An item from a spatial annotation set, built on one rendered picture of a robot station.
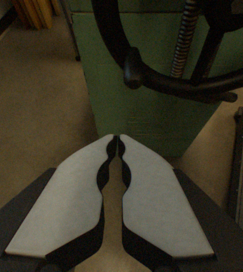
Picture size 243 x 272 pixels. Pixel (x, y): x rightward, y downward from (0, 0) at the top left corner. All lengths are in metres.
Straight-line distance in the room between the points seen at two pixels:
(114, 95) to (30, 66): 1.12
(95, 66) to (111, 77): 0.06
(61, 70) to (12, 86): 0.36
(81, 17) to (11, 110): 1.00
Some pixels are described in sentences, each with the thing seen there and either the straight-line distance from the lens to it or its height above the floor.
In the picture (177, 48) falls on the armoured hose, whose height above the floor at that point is 0.71.
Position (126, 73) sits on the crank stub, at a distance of 0.20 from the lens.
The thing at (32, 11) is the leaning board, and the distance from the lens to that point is 1.95.
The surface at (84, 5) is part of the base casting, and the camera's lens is 0.43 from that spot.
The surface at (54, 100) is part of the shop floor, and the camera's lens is 1.28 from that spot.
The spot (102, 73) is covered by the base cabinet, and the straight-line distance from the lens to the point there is 0.51.
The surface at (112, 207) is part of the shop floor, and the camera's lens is 0.90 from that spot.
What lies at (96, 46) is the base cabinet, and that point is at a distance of 0.47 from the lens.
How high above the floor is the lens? 0.89
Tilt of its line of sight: 60 degrees down
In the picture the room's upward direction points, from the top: straight up
